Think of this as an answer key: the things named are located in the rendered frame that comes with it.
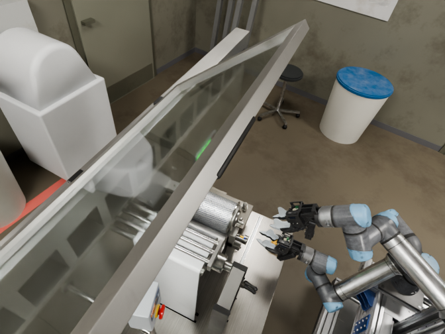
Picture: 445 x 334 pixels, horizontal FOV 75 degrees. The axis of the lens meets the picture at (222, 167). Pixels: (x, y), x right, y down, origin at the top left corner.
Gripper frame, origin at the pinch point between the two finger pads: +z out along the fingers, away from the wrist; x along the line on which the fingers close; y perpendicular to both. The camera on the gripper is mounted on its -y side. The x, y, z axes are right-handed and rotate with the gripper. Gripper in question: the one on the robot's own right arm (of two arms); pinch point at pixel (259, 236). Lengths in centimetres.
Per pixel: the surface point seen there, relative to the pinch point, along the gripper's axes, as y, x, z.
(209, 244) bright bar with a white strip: 34.8, 31.6, 14.2
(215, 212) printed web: 20.7, 10.4, 20.6
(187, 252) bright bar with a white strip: 37, 38, 19
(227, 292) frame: 35, 43, 3
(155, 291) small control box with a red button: 62, 59, 15
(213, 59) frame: 56, -42, 49
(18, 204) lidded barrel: -98, 7, 197
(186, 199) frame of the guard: 93, 56, 10
